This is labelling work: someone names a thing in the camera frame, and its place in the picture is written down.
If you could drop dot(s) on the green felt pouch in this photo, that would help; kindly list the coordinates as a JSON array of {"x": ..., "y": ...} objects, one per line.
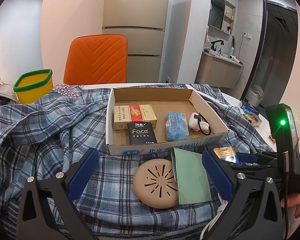
[{"x": 190, "y": 177}]

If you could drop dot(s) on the open cardboard box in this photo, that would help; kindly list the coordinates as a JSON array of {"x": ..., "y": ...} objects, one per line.
[{"x": 162, "y": 100}]

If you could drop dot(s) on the blue tissue packet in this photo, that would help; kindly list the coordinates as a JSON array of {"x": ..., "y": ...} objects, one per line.
[{"x": 176, "y": 126}]

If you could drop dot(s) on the blue plaid shirt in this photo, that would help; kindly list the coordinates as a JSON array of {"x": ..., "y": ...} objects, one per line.
[{"x": 46, "y": 137}]

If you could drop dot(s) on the bathroom waste bin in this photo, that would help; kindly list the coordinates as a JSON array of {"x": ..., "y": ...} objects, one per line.
[{"x": 255, "y": 95}]

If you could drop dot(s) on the beige bathroom vanity cabinet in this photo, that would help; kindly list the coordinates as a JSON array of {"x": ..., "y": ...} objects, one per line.
[{"x": 218, "y": 71}]

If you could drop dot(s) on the black face tissue packet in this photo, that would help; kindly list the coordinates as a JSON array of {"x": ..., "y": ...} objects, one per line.
[{"x": 141, "y": 133}]

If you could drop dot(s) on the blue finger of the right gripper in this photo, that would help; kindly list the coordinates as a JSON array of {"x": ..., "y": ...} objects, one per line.
[
  {"x": 261, "y": 172},
  {"x": 263, "y": 158}
]

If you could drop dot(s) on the beige round slotted disc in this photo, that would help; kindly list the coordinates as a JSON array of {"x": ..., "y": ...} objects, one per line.
[{"x": 154, "y": 184}]

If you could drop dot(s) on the orange quilted chair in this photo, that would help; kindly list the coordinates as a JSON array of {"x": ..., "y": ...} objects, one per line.
[{"x": 97, "y": 59}]

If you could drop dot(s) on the yellow bin with green rim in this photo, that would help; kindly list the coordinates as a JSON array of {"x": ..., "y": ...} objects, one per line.
[{"x": 33, "y": 85}]

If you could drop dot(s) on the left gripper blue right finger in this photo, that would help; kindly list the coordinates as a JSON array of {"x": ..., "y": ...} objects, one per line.
[{"x": 253, "y": 210}]

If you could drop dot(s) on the blue cigarette packs on table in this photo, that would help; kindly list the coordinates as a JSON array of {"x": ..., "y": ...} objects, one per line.
[{"x": 251, "y": 114}]

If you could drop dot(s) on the bathroom mirror cabinet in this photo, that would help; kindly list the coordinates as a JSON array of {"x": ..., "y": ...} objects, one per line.
[{"x": 222, "y": 16}]

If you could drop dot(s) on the beige bag on table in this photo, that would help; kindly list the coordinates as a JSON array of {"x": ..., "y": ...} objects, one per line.
[{"x": 7, "y": 94}]

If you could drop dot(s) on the blue and gold cigarette pack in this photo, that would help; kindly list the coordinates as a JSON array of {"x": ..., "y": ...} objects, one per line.
[{"x": 227, "y": 154}]

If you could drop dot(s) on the person's right hand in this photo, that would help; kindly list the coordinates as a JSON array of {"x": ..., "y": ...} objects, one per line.
[{"x": 290, "y": 201}]

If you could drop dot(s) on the beige three-door refrigerator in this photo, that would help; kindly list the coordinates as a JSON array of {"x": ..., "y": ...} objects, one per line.
[{"x": 143, "y": 24}]

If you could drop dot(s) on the red and gold cigarette pack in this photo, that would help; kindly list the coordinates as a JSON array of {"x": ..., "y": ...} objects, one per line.
[{"x": 125, "y": 114}]

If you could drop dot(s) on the white hair dryer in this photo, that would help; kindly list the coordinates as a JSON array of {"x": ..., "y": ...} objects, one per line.
[{"x": 233, "y": 58}]

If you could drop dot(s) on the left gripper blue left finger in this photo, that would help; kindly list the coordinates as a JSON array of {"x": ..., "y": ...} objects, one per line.
[{"x": 35, "y": 218}]

